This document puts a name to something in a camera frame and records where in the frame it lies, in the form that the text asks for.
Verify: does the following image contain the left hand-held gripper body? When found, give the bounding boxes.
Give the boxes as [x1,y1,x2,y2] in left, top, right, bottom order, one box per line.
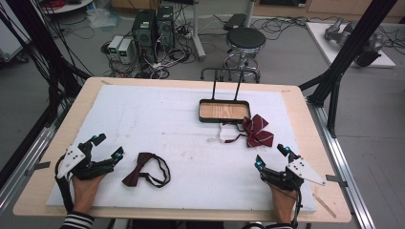
[56,141,117,181]

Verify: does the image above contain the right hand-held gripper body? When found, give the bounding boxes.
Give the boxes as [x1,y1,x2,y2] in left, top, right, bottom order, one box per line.
[261,153,327,192]

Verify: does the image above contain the plain dark red bow tie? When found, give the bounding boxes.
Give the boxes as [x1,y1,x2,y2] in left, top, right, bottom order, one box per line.
[121,152,172,189]

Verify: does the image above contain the striped dark red bow tie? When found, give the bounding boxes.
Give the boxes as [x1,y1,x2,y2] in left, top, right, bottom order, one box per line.
[206,114,275,149]

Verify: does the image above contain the black rack with wooden tray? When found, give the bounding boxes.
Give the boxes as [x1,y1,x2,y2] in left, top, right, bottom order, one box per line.
[198,67,261,125]

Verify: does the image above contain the person's left hand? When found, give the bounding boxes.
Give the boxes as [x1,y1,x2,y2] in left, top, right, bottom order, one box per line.
[70,174,106,206]

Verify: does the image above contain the person's right hand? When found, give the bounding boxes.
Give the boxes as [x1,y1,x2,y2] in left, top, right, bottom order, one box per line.
[268,184,299,218]

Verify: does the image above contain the thin wooden stick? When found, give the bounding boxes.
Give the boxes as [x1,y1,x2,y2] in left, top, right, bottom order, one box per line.
[311,192,338,219]

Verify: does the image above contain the white foam mat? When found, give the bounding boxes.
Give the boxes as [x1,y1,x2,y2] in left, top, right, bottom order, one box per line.
[45,83,318,214]

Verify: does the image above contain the grey power supply unit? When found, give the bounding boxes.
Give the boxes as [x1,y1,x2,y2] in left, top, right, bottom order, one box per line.
[117,38,136,65]
[107,34,125,62]

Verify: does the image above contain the large black computer tower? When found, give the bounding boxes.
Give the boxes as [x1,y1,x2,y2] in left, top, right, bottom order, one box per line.
[131,9,158,64]

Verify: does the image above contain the computer towers on floor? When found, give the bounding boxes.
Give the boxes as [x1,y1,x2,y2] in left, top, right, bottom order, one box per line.
[100,2,200,80]

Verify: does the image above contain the white floor board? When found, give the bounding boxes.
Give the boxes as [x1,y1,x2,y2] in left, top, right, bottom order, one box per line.
[305,21,397,70]

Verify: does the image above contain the black round stool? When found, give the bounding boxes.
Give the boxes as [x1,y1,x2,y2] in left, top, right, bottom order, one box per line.
[224,26,267,84]

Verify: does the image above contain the clear plastic bag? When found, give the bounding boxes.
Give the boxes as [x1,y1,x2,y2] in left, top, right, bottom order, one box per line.
[86,7,123,32]

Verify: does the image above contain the slim black computer tower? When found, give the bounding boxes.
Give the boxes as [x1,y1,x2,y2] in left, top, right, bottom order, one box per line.
[156,5,176,52]

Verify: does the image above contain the white cabinet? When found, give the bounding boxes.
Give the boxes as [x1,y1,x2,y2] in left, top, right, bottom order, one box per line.
[0,17,32,64]

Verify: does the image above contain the round white table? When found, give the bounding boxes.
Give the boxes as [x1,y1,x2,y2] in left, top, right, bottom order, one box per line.
[40,0,95,15]

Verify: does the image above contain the black flat case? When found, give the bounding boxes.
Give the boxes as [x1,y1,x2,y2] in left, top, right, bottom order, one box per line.
[223,12,248,31]

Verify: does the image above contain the grey desk leg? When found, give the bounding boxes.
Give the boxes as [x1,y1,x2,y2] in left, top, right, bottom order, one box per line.
[190,0,207,62]

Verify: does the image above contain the right hand-held gripper cable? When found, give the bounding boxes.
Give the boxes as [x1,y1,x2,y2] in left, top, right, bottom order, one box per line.
[291,188,304,229]

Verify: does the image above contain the grey metal bracket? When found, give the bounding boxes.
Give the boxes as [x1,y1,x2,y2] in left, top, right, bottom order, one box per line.
[325,174,349,189]
[24,160,52,177]

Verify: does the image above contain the aluminium rail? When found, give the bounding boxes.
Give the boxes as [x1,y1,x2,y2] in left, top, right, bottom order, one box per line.
[306,95,377,229]
[0,103,75,219]

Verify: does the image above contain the black frame strut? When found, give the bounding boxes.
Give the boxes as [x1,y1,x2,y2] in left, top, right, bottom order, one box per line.
[298,0,399,138]
[5,0,93,126]

